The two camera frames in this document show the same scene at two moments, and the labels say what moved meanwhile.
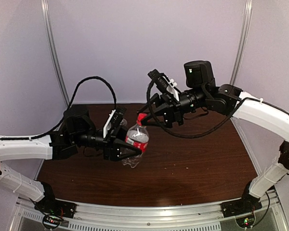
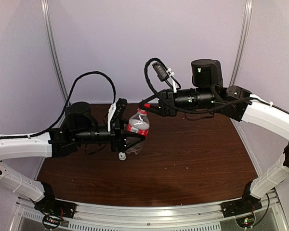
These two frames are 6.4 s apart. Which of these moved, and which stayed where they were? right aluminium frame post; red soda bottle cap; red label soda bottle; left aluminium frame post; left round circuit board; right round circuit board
Moved: red label soda bottle; red soda bottle cap
Stayed: left aluminium frame post; right round circuit board; left round circuit board; right aluminium frame post
